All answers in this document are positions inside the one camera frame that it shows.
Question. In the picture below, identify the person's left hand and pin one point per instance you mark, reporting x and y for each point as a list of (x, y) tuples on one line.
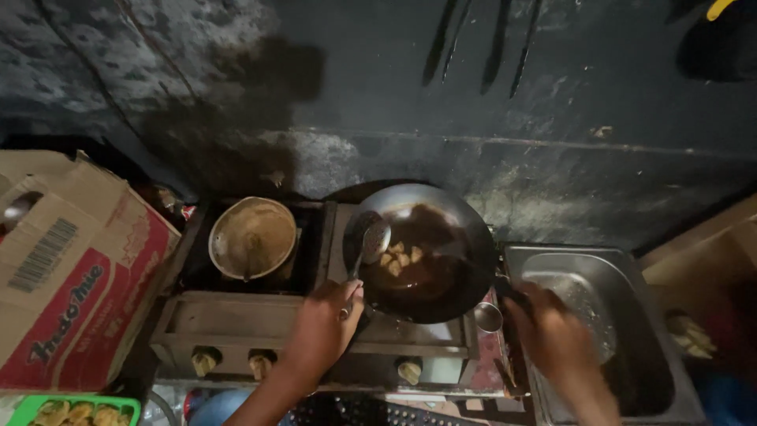
[(322, 328)]

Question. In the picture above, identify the person's right hand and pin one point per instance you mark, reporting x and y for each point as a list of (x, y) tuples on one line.
[(547, 328)]

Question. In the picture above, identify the person's left fingers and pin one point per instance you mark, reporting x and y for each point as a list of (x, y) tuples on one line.
[(349, 293)]

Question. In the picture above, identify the metal skimmer ladle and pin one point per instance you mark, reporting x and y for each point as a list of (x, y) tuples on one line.
[(371, 245)]

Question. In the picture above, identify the two-burner gas stove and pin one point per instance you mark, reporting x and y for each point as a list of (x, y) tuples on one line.
[(319, 331)]

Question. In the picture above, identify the fried snack pieces in wok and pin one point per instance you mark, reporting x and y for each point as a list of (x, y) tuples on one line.
[(401, 257)]

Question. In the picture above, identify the stove knob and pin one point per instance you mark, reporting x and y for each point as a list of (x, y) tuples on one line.
[(260, 364), (409, 370), (204, 361)]

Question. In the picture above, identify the metal pot with brown contents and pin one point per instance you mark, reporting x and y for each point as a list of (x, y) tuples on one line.
[(252, 238)]

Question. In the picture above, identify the black perforated crate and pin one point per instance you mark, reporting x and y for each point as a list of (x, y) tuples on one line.
[(378, 412)]

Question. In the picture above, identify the small metal cup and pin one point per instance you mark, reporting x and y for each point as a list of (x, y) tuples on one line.
[(488, 317)]

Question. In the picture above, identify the blue plastic container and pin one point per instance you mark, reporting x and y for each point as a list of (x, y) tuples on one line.
[(216, 408)]

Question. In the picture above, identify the stainless steel rectangular pan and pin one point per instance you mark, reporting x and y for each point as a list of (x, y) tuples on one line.
[(603, 331)]

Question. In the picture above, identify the red and brown cardboard box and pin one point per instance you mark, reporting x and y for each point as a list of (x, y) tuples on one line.
[(71, 272)]

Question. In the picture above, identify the hanging black utensils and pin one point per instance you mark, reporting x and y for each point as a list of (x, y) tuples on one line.
[(479, 44)]

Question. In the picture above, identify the green tray of fried snacks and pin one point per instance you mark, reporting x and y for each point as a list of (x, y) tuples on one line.
[(74, 411)]

